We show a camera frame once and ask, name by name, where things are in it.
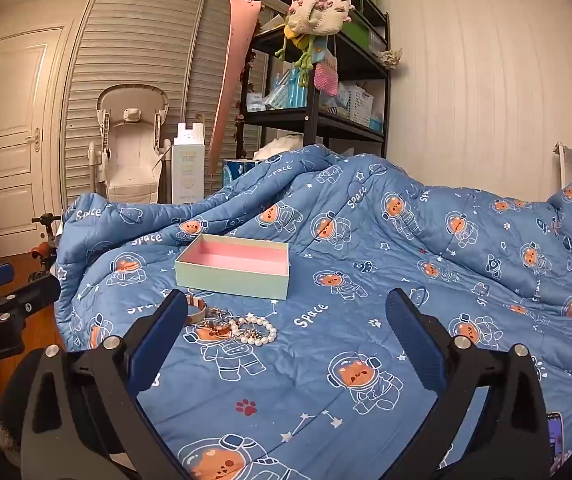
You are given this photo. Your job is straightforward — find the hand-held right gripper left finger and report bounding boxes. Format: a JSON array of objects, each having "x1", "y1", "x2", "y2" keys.
[{"x1": 20, "y1": 290, "x2": 189, "y2": 480}]

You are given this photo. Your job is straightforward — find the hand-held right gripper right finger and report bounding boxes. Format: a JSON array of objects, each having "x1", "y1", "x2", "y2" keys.
[{"x1": 385, "y1": 287, "x2": 551, "y2": 480}]

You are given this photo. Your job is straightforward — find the beige strap wristwatch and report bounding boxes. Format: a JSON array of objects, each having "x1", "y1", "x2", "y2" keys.
[{"x1": 184, "y1": 294, "x2": 207, "y2": 323}]

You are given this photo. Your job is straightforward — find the green box with pink lining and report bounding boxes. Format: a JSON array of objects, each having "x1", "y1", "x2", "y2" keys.
[{"x1": 174, "y1": 233, "x2": 291, "y2": 301}]

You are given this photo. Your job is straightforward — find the white pearl bracelet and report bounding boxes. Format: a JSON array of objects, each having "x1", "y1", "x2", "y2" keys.
[{"x1": 230, "y1": 314, "x2": 277, "y2": 347}]

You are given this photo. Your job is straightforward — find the orange children's tricycle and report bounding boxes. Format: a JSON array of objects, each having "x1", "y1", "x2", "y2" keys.
[{"x1": 28, "y1": 212, "x2": 64, "y2": 284}]

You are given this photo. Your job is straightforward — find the blue astronaut bear blanket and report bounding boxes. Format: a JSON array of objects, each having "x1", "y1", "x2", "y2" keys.
[{"x1": 55, "y1": 144, "x2": 572, "y2": 480}]

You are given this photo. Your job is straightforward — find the white panelled door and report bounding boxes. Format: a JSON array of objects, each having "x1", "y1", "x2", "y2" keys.
[{"x1": 0, "y1": 27, "x2": 74, "y2": 261}]

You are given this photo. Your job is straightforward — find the white baby high chair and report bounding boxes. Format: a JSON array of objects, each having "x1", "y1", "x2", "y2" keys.
[{"x1": 88, "y1": 85, "x2": 171, "y2": 205}]

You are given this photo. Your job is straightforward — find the smartphone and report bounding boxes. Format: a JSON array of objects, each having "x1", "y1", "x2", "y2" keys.
[{"x1": 546, "y1": 411, "x2": 565, "y2": 479}]

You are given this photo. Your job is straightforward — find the tall white carton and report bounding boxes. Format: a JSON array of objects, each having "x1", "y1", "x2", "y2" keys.
[{"x1": 172, "y1": 121, "x2": 205, "y2": 206}]

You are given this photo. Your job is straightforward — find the blue tissue pack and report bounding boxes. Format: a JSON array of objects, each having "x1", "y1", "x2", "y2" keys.
[{"x1": 222, "y1": 157, "x2": 267, "y2": 187}]

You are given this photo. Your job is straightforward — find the white plastic bag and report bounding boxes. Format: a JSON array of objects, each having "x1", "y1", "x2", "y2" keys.
[{"x1": 253, "y1": 132, "x2": 307, "y2": 161}]

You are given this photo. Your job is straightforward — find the white plastic basket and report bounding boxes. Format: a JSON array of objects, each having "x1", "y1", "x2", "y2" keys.
[{"x1": 347, "y1": 85, "x2": 375, "y2": 127}]

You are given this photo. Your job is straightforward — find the black metal shelf rack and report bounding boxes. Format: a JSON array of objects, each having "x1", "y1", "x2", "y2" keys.
[{"x1": 236, "y1": 0, "x2": 391, "y2": 161}]

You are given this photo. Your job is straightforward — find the louvered closet door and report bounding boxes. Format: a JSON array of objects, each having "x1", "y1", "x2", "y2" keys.
[
  {"x1": 63, "y1": 0, "x2": 210, "y2": 206},
  {"x1": 186, "y1": 0, "x2": 271, "y2": 196}
]

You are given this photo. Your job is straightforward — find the pink knitted pouch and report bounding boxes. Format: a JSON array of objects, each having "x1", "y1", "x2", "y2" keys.
[{"x1": 314, "y1": 57, "x2": 339, "y2": 96}]

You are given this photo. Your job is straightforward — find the blue packets on shelf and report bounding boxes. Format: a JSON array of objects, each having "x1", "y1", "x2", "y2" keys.
[{"x1": 266, "y1": 67, "x2": 309, "y2": 111}]

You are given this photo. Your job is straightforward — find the long pink hanging strip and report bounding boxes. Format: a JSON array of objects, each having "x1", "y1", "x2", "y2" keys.
[{"x1": 207, "y1": 0, "x2": 261, "y2": 176}]

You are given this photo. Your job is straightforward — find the green plush frog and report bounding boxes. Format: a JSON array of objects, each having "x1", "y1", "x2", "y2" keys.
[{"x1": 276, "y1": 30, "x2": 317, "y2": 87}]

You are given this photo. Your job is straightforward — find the green bag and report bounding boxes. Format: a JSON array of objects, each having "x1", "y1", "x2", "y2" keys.
[{"x1": 343, "y1": 0, "x2": 374, "y2": 47}]

